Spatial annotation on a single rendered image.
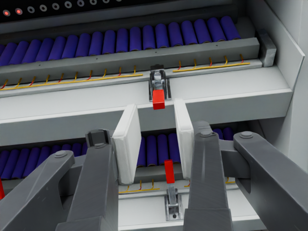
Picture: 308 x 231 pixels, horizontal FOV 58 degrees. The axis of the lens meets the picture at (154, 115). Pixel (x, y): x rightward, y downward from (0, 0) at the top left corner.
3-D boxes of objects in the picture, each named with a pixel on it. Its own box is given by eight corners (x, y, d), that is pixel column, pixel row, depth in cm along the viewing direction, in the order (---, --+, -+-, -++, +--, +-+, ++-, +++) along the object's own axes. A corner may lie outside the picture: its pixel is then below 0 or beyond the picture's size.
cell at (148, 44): (154, 34, 45) (156, 57, 41) (143, 35, 45) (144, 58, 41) (152, 24, 44) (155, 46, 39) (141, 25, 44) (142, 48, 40)
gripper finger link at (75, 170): (113, 192, 13) (53, 198, 14) (126, 150, 18) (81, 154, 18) (108, 164, 13) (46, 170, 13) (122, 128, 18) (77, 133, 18)
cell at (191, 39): (192, 30, 45) (198, 52, 40) (180, 31, 45) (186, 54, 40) (192, 19, 43) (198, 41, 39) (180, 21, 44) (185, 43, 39)
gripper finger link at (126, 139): (133, 186, 15) (119, 187, 15) (141, 139, 22) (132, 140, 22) (125, 134, 14) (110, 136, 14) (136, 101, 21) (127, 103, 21)
